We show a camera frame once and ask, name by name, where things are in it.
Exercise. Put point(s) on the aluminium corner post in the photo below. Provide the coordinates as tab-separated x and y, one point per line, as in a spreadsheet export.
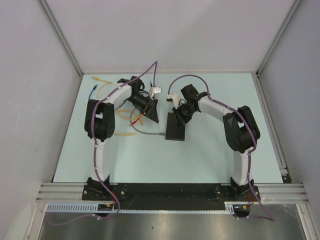
279	35
52	20

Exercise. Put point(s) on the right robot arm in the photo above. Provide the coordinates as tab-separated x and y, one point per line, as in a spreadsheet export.
240	129

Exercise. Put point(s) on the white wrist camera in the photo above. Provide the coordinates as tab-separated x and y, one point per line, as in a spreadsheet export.
154	90
174	98

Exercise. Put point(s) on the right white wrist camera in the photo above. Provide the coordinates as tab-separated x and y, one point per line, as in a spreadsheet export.
174	98

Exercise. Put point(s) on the black network switch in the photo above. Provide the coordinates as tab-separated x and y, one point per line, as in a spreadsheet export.
174	132

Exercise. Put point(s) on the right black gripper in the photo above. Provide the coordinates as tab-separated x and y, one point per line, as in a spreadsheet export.
180	119

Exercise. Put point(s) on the right aluminium corner post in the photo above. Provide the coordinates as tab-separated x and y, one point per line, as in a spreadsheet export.
279	35

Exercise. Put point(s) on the right aluminium side rail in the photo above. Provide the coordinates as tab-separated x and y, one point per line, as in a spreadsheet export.
277	147

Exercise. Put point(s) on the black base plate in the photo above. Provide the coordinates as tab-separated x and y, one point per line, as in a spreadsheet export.
171	196

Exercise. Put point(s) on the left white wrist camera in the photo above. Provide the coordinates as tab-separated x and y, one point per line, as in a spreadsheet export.
154	90

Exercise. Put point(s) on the left aluminium corner post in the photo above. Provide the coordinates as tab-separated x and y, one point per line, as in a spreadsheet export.
52	20

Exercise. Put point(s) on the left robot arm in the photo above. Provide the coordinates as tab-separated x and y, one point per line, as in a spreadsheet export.
100	123

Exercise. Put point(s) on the white slotted cable duct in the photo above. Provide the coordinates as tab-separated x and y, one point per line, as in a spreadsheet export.
96	208

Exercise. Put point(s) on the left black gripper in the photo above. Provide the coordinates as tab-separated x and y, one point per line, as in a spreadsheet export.
149	108

